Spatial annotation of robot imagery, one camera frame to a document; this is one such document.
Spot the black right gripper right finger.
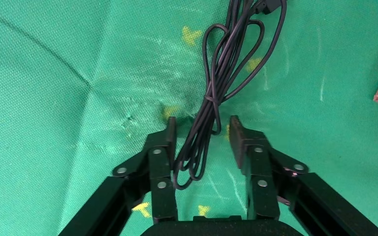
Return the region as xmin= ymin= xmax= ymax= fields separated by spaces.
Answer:
xmin=228 ymin=115 xmax=378 ymax=236

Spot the green tablecloth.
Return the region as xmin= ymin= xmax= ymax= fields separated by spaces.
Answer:
xmin=0 ymin=0 xmax=378 ymax=236

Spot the black data cable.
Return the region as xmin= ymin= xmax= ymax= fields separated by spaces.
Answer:
xmin=171 ymin=0 xmax=288 ymax=191

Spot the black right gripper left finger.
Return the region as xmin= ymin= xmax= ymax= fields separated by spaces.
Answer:
xmin=58 ymin=117 xmax=179 ymax=236

